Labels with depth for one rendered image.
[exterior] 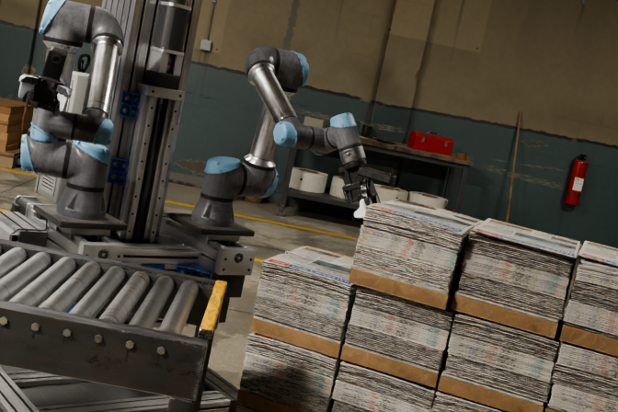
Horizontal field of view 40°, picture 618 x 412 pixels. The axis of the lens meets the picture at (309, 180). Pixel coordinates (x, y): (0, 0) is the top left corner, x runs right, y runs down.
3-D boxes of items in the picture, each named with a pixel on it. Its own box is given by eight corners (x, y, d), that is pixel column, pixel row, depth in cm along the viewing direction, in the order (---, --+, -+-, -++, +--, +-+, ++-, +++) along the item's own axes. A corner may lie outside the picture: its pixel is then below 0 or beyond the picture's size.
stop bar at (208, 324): (227, 289, 223) (228, 281, 223) (212, 340, 180) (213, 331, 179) (214, 286, 223) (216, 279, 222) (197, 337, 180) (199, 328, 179)
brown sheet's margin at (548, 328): (472, 287, 270) (474, 273, 270) (564, 312, 261) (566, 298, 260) (449, 309, 235) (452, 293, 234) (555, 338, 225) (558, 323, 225)
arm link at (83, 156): (105, 189, 263) (112, 147, 261) (60, 183, 259) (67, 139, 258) (105, 183, 274) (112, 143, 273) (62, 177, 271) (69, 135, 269)
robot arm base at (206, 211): (182, 215, 301) (188, 188, 300) (218, 217, 310) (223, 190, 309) (205, 226, 289) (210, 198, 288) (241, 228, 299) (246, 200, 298)
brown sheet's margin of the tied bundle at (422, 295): (363, 274, 257) (366, 260, 256) (456, 300, 247) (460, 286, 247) (347, 281, 242) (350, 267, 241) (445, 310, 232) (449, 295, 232)
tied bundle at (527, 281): (471, 289, 271) (487, 218, 268) (565, 314, 261) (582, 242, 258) (449, 311, 235) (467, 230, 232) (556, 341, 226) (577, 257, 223)
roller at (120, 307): (149, 289, 225) (152, 271, 225) (112, 346, 179) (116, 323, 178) (131, 286, 225) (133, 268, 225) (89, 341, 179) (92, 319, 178)
